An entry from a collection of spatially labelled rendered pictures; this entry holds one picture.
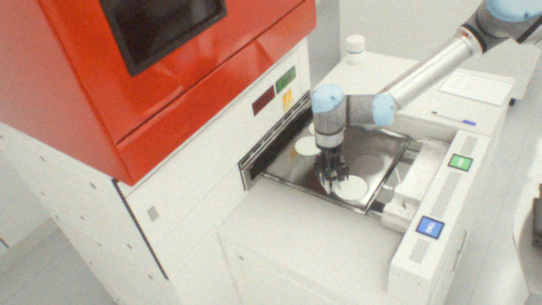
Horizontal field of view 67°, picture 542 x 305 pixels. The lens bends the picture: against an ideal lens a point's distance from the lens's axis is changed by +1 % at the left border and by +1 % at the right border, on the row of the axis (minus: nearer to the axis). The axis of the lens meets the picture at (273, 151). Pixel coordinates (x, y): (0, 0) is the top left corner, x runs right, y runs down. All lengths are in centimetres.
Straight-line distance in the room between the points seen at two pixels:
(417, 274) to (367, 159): 46
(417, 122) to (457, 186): 31
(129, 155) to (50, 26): 29
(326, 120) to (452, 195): 41
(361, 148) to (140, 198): 73
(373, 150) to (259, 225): 44
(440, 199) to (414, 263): 22
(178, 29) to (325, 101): 36
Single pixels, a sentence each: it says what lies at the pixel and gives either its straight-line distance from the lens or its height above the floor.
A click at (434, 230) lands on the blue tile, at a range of 110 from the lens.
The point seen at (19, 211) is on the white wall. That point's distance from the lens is 271.
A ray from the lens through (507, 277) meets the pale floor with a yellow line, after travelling 227.
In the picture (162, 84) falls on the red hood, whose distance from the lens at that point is 90.
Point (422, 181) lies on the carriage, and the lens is 132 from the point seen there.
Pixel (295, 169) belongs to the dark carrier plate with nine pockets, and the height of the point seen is 90.
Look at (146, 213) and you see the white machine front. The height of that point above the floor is 109.
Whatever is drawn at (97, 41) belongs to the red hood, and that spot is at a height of 153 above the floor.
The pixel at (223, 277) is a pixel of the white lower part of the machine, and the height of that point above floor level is 60.
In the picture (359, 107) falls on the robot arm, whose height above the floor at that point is 124.
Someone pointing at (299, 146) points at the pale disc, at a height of 90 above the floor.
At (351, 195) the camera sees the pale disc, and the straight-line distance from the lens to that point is 124.
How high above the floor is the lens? 182
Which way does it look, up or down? 41 degrees down
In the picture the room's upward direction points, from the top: 10 degrees counter-clockwise
